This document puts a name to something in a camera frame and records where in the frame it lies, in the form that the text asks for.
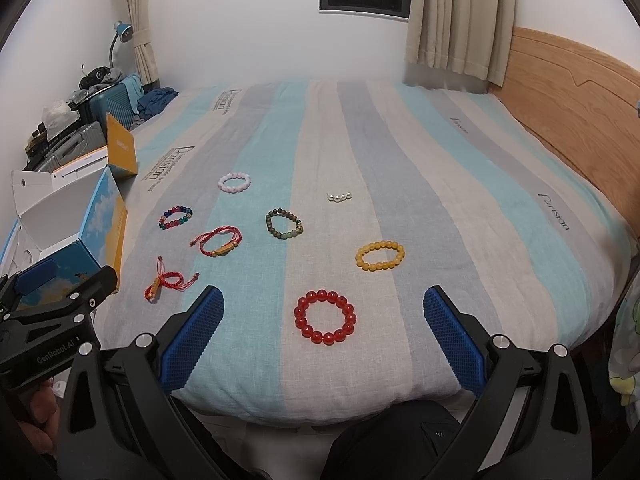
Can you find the beige curtain right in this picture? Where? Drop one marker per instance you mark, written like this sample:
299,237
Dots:
467,37

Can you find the striped bed cover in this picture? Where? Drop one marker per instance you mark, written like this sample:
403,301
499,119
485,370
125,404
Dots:
323,211

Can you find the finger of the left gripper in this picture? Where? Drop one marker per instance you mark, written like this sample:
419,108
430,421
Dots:
35,276
97,288

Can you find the blue desk lamp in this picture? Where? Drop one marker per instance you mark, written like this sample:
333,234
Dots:
123,33

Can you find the person's left hand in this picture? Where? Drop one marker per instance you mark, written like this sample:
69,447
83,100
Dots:
43,434

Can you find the beige curtain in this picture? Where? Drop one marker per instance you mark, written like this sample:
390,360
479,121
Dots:
139,17
467,37

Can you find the grey suitcase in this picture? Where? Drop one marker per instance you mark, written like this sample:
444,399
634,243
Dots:
66,147

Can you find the floral pillow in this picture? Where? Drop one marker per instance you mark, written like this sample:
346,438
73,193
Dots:
623,365

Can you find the white plastic bag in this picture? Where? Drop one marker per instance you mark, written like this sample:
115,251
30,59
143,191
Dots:
57,117

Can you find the dark blue clothes pile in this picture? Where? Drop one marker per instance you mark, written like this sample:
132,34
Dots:
154,102

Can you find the beige curtain left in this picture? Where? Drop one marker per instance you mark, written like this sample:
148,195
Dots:
139,17

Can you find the teal suitcase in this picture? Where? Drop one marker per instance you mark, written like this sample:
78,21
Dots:
118,100

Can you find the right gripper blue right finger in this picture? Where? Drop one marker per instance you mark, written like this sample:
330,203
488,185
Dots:
529,418

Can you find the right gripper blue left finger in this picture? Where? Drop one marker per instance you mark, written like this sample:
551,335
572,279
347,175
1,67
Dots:
119,419

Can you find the wooden headboard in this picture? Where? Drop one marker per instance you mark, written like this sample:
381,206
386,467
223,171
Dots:
583,105

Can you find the blue yellow cardboard box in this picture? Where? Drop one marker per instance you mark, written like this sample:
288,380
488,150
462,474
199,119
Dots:
75,216

